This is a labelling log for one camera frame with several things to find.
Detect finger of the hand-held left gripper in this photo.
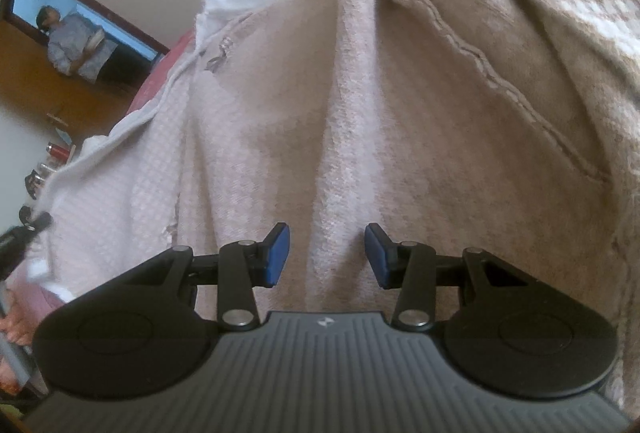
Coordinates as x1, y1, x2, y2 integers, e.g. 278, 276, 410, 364
0, 209, 54, 282

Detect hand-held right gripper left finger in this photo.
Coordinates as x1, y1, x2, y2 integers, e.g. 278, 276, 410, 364
117, 222, 292, 333

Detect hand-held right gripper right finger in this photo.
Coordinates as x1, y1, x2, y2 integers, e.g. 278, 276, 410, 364
364, 222, 531, 330

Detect beige white houndstooth knit cardigan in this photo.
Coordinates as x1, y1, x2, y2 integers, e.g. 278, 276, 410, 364
25, 0, 640, 433

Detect group of small bottles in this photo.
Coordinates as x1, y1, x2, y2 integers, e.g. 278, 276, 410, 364
22, 138, 76, 204

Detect pink floral blanket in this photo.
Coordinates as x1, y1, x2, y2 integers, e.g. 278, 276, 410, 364
0, 0, 640, 394

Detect framed mirror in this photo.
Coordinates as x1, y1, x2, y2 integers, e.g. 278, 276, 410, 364
2, 0, 171, 88

